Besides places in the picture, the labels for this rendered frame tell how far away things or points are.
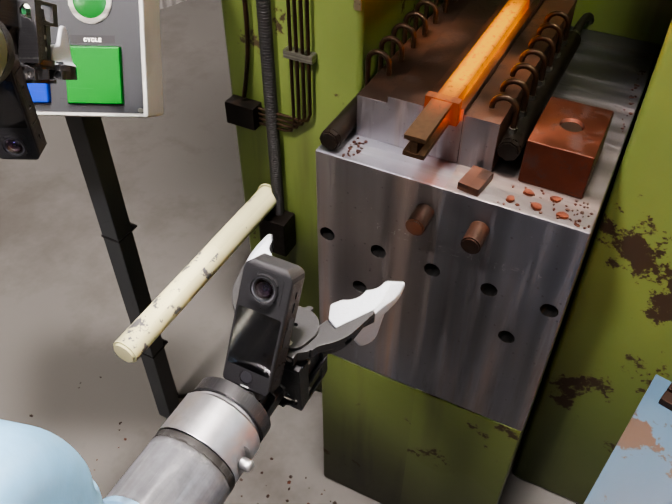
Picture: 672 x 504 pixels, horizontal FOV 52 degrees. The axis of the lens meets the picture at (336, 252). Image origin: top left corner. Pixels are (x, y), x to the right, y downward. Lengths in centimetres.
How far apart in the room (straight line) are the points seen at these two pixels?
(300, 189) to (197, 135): 138
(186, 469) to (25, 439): 30
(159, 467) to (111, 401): 133
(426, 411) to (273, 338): 74
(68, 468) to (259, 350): 33
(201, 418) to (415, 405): 76
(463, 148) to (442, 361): 38
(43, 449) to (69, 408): 164
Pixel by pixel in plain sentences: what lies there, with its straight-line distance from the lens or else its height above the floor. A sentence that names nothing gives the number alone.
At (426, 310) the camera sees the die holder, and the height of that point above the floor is 68.
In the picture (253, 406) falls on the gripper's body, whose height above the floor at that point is 100.
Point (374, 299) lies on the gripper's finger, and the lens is 64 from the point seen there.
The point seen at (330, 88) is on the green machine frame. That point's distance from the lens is 117.
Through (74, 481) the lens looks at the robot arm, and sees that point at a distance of 27.
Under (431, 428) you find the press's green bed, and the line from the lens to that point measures 131.
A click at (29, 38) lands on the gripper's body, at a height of 116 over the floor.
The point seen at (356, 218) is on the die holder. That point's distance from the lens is 101.
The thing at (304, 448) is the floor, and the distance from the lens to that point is 171.
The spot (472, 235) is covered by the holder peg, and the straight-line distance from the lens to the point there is 90.
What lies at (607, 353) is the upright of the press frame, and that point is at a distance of 132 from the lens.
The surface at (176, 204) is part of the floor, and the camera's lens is 236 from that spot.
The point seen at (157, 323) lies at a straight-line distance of 114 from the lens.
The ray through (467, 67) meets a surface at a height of 101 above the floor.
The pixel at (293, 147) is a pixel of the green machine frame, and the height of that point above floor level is 74.
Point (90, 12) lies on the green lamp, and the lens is 101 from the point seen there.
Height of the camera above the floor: 148
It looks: 44 degrees down
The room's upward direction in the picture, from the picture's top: straight up
